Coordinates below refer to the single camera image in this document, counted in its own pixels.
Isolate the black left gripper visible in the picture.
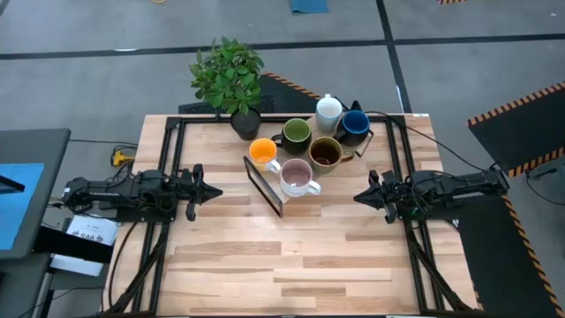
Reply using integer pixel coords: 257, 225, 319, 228
177, 163, 223, 223

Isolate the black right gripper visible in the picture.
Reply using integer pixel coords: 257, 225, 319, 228
353, 170, 401, 224

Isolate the orange mug with white handle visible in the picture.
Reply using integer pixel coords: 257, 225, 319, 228
248, 137, 283, 175

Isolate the white patterned mug blue rim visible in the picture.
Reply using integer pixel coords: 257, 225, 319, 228
315, 93, 344, 133

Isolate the olive brown mug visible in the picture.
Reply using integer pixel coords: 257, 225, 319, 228
307, 135, 354, 176

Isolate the white mug pink inside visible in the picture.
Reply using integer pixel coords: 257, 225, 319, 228
279, 157, 322, 198

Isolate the navy blue mug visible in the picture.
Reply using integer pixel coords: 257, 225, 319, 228
333, 110, 372, 148

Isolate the yellow power plug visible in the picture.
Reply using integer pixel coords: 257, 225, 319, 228
109, 149, 136, 168

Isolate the black mug green inside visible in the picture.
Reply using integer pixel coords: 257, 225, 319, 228
270, 117, 313, 156

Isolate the green plant in black pot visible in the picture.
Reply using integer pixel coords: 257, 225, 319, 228
188, 35, 266, 141

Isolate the white printed paper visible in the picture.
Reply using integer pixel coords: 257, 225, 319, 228
49, 215, 119, 278

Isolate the grey side table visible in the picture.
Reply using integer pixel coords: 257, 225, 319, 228
0, 127, 72, 261

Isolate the blue mat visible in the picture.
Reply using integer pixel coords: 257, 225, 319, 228
289, 0, 330, 15

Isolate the black aluminium table frame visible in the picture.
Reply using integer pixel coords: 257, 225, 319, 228
103, 113, 482, 318

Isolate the black cable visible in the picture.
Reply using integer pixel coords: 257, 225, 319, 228
107, 220, 139, 310
524, 165, 565, 208
365, 110, 501, 174

